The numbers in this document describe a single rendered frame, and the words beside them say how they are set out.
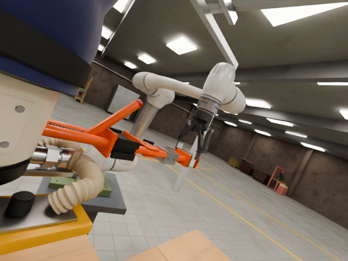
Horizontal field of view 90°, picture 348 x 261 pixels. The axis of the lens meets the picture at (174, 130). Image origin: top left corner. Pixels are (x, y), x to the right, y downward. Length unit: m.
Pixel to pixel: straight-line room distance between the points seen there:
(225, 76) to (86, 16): 0.54
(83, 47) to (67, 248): 0.52
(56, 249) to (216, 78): 0.73
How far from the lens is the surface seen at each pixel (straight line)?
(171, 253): 1.49
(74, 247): 0.65
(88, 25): 0.30
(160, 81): 0.98
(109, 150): 0.42
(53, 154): 0.41
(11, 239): 0.33
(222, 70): 0.73
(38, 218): 0.35
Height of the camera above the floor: 1.38
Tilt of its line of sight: 2 degrees down
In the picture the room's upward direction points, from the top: 25 degrees clockwise
